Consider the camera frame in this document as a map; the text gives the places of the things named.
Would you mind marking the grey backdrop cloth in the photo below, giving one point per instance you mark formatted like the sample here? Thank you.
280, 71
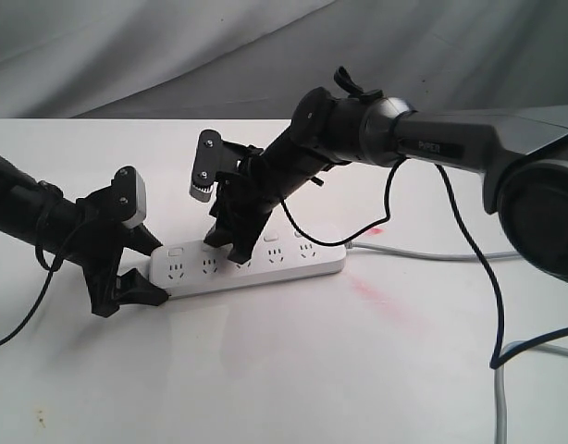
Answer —
257, 59

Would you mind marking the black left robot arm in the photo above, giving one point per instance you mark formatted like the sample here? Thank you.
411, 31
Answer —
37, 213

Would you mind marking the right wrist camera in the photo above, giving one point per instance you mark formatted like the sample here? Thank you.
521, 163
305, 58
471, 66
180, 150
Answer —
207, 162

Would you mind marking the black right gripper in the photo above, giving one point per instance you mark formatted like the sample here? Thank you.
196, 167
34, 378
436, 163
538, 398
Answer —
242, 205

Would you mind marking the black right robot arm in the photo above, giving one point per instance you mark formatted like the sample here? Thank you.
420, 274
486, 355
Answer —
521, 155

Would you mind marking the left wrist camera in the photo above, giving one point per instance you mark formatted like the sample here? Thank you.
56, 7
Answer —
129, 197

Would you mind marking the white five-outlet power strip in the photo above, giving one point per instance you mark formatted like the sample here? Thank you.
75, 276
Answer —
281, 254

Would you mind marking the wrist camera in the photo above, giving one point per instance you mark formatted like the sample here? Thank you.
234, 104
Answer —
129, 197
207, 162

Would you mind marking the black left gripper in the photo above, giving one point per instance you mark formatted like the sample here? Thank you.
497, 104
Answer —
97, 248

